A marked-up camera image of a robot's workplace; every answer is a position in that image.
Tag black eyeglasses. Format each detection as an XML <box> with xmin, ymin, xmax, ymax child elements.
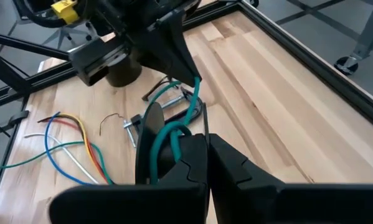
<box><xmin>141</xmin><ymin>76</ymin><xmax>182</xmax><ymax>102</ymax></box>

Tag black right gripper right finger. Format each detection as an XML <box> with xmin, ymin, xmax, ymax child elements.
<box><xmin>209</xmin><ymin>135</ymin><xmax>373</xmax><ymax>224</ymax></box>

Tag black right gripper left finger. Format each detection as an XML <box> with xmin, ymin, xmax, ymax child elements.
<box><xmin>49</xmin><ymin>133</ymin><xmax>210</xmax><ymax>224</ymax></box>

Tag green cord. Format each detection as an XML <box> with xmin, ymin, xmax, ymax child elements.
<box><xmin>0</xmin><ymin>76</ymin><xmax>202</xmax><ymax>186</ymax></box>

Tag thin brown wire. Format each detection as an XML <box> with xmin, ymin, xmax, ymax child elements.
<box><xmin>98</xmin><ymin>112</ymin><xmax>125</xmax><ymax>136</ymax></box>

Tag grey metal cart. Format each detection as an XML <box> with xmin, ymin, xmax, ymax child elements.
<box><xmin>333</xmin><ymin>0</ymin><xmax>373</xmax><ymax>76</ymax></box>

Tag left arm yellow cable tag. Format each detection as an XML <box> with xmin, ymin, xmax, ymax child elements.
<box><xmin>50</xmin><ymin>0</ymin><xmax>80</xmax><ymax>26</ymax></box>

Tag blue cord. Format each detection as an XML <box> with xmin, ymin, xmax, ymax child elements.
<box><xmin>44</xmin><ymin>111</ymin><xmax>100</xmax><ymax>186</ymax></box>

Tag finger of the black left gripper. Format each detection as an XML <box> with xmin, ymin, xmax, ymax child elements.
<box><xmin>128</xmin><ymin>24</ymin><xmax>187</xmax><ymax>82</ymax></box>
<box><xmin>156</xmin><ymin>9</ymin><xmax>202</xmax><ymax>88</ymax></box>

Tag yellow cord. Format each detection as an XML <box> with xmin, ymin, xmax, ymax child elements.
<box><xmin>57</xmin><ymin>113</ymin><xmax>110</xmax><ymax>184</ymax></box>

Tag white cord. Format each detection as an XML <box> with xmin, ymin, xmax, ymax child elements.
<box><xmin>24</xmin><ymin>133</ymin><xmax>100</xmax><ymax>185</ymax></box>

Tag black C-clamp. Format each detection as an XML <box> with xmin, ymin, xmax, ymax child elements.
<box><xmin>123</xmin><ymin>88</ymin><xmax>205</xmax><ymax>149</ymax></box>

